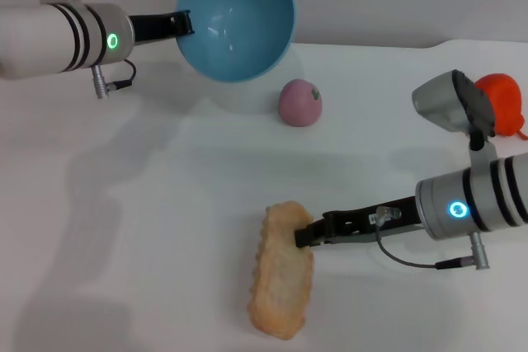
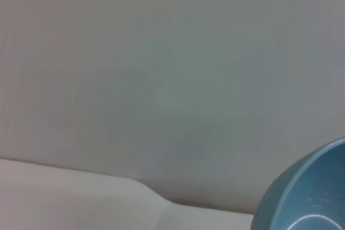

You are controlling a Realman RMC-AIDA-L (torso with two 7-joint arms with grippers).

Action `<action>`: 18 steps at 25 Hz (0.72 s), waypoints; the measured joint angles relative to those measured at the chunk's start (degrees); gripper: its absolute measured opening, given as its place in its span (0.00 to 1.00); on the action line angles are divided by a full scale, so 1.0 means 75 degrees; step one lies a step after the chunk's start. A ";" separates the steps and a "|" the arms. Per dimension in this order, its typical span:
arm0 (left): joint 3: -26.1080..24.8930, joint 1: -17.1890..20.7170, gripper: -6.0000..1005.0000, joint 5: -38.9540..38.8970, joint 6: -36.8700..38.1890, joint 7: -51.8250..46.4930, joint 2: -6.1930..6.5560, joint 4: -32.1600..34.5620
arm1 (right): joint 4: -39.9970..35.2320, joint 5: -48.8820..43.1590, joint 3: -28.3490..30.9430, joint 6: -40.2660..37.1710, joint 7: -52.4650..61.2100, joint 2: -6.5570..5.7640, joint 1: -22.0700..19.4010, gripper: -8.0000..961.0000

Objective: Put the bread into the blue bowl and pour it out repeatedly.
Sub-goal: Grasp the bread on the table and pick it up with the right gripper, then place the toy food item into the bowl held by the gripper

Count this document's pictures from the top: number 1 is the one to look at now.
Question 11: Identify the red toy strawberry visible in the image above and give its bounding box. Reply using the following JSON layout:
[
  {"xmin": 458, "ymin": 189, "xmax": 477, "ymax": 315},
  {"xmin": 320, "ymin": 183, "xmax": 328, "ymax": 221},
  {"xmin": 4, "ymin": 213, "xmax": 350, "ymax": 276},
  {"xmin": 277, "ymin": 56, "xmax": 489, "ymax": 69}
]
[{"xmin": 474, "ymin": 73, "xmax": 528, "ymax": 139}]

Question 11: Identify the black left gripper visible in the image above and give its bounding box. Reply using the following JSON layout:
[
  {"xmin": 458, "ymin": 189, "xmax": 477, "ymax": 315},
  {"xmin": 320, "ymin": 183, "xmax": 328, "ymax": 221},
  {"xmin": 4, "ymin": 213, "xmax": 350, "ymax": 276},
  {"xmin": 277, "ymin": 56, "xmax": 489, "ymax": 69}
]
[{"xmin": 127, "ymin": 9, "xmax": 196, "ymax": 47}]

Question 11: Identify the left arm cable with connector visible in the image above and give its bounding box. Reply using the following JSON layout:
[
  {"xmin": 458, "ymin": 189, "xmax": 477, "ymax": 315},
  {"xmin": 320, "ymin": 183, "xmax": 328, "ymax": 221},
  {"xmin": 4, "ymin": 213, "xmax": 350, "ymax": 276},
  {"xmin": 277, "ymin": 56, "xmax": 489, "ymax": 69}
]
[{"xmin": 90, "ymin": 59, "xmax": 138, "ymax": 101}]

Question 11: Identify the arm cable with connector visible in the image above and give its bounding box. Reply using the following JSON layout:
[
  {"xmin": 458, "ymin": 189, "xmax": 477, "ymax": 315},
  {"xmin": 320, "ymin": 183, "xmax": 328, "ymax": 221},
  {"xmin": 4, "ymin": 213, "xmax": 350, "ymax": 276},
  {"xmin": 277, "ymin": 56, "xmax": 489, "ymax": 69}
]
[
  {"xmin": 90, "ymin": 59, "xmax": 138, "ymax": 101},
  {"xmin": 372, "ymin": 204, "xmax": 490, "ymax": 273}
]

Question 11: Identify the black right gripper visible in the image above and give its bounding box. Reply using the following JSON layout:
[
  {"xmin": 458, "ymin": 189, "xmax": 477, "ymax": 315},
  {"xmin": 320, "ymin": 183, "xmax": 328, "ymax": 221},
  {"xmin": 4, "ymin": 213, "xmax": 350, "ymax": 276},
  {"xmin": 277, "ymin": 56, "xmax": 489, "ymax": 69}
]
[{"xmin": 294, "ymin": 195, "xmax": 427, "ymax": 251}]

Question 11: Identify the blue bowl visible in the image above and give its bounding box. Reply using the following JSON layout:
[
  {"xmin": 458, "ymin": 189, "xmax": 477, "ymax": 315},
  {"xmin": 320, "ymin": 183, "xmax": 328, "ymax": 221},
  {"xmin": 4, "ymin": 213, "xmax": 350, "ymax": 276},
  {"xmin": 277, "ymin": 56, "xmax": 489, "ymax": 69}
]
[{"xmin": 176, "ymin": 0, "xmax": 296, "ymax": 83}]

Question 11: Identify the pink toy fruit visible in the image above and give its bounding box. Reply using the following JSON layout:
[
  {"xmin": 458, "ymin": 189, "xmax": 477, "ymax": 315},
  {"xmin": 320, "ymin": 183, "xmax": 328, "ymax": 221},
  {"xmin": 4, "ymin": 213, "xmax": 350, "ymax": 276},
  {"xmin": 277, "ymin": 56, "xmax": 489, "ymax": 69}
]
[{"xmin": 277, "ymin": 78, "xmax": 323, "ymax": 128}]

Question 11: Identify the right arm cable with connector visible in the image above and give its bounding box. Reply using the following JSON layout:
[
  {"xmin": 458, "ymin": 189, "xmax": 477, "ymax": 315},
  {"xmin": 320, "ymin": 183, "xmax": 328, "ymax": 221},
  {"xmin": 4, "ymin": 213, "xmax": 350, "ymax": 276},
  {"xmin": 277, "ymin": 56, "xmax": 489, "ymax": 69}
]
[{"xmin": 372, "ymin": 204, "xmax": 490, "ymax": 273}]

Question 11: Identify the orange striped toy bread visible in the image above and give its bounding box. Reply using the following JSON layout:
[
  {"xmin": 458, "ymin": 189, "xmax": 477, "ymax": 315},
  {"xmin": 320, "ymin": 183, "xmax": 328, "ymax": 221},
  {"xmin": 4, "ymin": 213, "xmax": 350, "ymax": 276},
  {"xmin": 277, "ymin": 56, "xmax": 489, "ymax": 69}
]
[{"xmin": 246, "ymin": 199, "xmax": 315, "ymax": 341}]

